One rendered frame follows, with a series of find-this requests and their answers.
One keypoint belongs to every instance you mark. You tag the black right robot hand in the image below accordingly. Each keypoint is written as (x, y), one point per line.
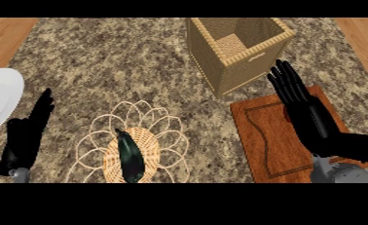
(311, 121)

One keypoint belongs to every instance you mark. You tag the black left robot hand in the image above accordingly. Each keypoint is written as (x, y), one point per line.
(20, 139)

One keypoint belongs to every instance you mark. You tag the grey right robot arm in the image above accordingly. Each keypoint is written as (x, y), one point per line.
(339, 172)

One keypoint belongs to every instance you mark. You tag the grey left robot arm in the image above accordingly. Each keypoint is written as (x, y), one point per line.
(20, 175)

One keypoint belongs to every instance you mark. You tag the brown wooden cutting board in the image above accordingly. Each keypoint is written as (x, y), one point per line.
(268, 138)

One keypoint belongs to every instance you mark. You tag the tall square wicker basket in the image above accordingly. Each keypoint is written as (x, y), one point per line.
(240, 53)

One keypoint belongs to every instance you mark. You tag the white round plate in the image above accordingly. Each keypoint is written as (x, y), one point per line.
(9, 92)

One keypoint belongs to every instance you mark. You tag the dark green eggplant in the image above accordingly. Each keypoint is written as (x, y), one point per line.
(131, 157)

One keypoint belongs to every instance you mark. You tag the flower-shaped wicker placemat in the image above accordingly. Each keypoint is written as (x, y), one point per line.
(140, 118)

